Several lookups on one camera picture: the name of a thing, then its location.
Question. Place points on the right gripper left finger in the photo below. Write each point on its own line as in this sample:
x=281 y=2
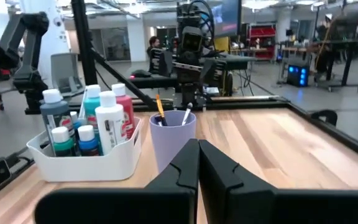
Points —
x=120 y=205

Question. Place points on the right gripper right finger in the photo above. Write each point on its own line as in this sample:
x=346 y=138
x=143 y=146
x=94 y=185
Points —
x=259 y=208

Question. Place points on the black brush white-tipped bristles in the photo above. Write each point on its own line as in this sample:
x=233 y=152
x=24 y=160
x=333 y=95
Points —
x=187 y=113

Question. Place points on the white plastic tray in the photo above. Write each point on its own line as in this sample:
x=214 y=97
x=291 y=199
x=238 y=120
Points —
x=89 y=168

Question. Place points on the thin wooden paintbrush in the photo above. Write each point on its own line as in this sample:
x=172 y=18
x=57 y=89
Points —
x=161 y=109

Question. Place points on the blue glue stick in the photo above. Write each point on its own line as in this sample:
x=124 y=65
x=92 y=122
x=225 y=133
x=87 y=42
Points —
x=88 y=143

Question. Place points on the lavender plastic cup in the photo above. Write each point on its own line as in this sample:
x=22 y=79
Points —
x=172 y=140

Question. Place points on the red paint bottle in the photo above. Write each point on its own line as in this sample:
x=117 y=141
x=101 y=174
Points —
x=126 y=109

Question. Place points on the white paint bottle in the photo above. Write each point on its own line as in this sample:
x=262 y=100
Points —
x=109 y=124

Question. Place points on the small teal paint bottle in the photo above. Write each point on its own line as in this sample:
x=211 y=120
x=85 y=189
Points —
x=62 y=143

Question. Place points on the small light blue paint bottle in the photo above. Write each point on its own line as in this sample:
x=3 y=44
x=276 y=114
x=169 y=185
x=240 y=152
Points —
x=76 y=123

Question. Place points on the large turquoise paint bottle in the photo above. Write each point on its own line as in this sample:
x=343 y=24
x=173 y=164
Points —
x=92 y=105

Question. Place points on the large dark teal paint bottle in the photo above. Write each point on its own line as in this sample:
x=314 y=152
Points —
x=54 y=115

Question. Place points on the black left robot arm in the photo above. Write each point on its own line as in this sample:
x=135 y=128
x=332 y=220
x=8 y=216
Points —
x=194 y=15

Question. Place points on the dark desk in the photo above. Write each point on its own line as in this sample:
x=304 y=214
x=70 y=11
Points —
x=154 y=81

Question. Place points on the person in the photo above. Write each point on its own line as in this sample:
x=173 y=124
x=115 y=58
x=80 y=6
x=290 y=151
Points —
x=154 y=45

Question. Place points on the black computer mouse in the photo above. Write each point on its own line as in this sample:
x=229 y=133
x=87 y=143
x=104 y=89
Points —
x=141 y=73

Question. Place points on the computer monitor blue screen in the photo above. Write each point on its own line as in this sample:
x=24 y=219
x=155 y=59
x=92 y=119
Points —
x=227 y=17

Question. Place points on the red shelf unit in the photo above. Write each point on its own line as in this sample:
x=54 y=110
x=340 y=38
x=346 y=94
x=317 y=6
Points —
x=262 y=42

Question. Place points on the black computer tower lit fans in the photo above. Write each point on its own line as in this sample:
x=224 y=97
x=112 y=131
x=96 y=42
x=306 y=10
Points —
x=297 y=76

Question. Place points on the grey office chair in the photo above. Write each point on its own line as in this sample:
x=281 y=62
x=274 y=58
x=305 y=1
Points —
x=65 y=74

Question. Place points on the black standing desk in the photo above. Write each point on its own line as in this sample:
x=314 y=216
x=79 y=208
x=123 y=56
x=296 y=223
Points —
x=340 y=46

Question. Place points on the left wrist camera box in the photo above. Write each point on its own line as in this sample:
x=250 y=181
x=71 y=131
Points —
x=192 y=39

